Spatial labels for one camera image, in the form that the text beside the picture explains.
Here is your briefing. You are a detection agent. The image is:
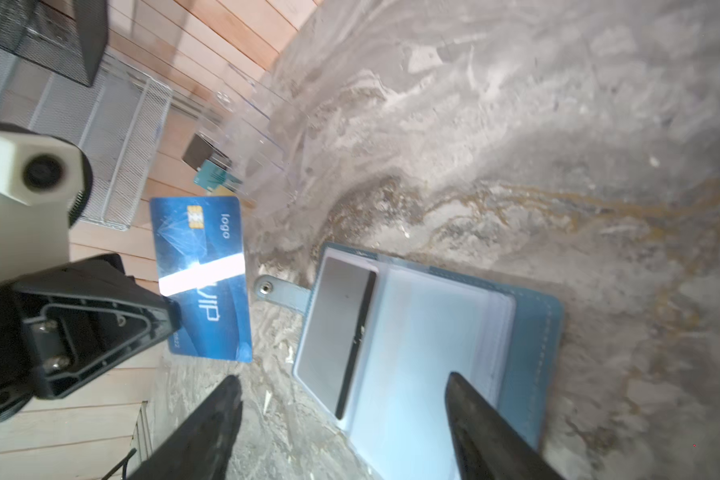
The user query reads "beige card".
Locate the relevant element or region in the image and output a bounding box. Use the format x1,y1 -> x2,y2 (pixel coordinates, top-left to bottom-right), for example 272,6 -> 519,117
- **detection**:
210,186 -> 256,210

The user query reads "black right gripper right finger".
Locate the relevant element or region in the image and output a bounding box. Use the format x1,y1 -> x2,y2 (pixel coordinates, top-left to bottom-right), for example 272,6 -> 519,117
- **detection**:
445,372 -> 561,480

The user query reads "teal VIP card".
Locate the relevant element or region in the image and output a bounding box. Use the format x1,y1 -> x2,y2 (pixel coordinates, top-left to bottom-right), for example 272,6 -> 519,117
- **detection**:
194,160 -> 243,192

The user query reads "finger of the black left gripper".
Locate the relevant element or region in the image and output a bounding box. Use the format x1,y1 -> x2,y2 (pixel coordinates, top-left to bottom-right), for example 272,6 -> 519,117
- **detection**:
24,281 -> 182,399

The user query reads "black mesh basket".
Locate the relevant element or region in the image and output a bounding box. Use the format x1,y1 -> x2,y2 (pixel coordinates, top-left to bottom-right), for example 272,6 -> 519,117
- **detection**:
0,0 -> 109,87

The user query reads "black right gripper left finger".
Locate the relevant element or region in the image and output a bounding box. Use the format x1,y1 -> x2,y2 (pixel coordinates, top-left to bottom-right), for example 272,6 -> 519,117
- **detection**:
131,375 -> 243,480

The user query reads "white wire mesh shelf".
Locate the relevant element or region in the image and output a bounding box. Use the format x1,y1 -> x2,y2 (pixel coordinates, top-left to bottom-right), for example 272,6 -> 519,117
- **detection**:
0,50 -> 173,231

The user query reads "blue VIP logo card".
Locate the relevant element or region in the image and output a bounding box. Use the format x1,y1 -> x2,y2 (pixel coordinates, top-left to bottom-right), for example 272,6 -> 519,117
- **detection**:
149,196 -> 253,363

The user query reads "clear acrylic card stand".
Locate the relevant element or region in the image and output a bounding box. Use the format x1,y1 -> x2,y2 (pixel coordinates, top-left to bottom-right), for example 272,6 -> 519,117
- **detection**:
196,63 -> 307,217

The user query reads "grey card in holder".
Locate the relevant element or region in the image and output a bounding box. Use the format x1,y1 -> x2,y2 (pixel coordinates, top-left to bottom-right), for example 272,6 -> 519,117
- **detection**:
294,257 -> 377,420

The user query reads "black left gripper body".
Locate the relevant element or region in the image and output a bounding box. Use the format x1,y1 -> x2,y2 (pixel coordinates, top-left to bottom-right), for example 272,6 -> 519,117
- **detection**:
0,253 -> 126,416

